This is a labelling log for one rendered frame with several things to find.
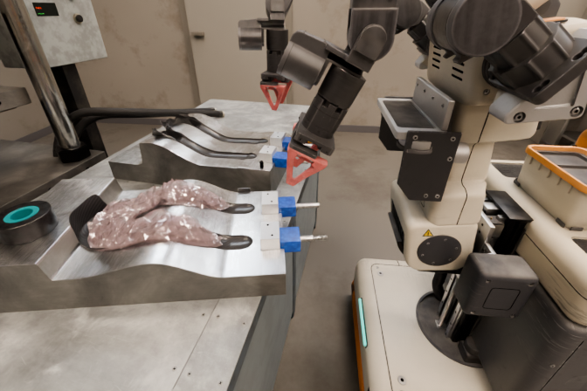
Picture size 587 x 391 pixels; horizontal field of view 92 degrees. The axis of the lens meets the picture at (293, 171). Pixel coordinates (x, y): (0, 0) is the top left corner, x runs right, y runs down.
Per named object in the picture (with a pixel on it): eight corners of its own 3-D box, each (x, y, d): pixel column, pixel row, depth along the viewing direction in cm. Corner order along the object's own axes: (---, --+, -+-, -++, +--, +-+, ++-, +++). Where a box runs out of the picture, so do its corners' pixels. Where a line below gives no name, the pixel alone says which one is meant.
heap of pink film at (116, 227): (231, 199, 68) (227, 170, 64) (220, 255, 52) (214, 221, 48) (118, 203, 66) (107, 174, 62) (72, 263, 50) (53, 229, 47)
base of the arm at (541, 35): (612, 50, 33) (543, 40, 43) (572, 1, 31) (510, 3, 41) (539, 106, 37) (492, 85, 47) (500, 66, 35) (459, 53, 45)
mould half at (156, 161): (293, 157, 99) (293, 120, 93) (271, 199, 77) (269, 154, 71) (165, 144, 109) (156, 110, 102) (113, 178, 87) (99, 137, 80)
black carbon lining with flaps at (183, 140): (270, 144, 92) (269, 116, 87) (252, 168, 78) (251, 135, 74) (174, 135, 99) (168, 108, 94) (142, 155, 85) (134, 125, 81)
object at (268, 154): (309, 167, 80) (310, 149, 78) (306, 175, 76) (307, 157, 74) (265, 161, 83) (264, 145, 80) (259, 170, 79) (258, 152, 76)
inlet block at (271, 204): (317, 208, 69) (318, 189, 67) (320, 221, 65) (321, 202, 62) (263, 210, 69) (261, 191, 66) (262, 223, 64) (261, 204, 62)
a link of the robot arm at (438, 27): (547, 23, 35) (521, 22, 39) (493, -38, 32) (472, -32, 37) (479, 84, 39) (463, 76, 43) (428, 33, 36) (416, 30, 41)
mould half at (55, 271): (280, 208, 74) (279, 171, 69) (286, 294, 52) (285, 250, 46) (79, 216, 71) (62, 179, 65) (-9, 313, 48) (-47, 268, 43)
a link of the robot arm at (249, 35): (284, -7, 67) (283, 3, 75) (235, -9, 66) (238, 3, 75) (285, 48, 71) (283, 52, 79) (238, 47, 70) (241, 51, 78)
